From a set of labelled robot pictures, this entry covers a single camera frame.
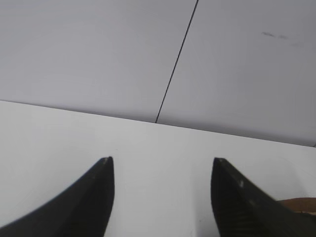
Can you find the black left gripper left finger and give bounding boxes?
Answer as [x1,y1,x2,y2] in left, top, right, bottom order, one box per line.
[0,157,115,237]

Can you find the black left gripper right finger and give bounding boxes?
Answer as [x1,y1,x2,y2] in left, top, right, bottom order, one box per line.
[210,158,316,237]

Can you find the black tote bag tan handles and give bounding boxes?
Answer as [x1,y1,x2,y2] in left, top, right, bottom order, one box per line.
[278,197,316,217]

